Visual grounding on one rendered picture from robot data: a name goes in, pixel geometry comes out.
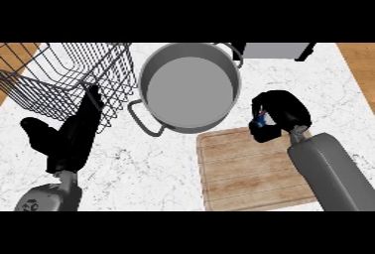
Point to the wooden cutting board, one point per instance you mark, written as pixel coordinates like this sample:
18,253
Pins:
249,172

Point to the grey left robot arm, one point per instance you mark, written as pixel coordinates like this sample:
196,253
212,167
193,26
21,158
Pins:
51,193

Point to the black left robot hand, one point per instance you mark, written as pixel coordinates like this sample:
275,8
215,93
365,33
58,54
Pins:
73,139

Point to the grey appliance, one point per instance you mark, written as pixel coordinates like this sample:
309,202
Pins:
277,50

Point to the blue can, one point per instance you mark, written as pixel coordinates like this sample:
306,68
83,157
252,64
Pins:
262,119

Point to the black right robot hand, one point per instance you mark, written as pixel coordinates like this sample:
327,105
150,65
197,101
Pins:
286,109

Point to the grey metal pot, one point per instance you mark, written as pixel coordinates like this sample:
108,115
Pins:
188,87

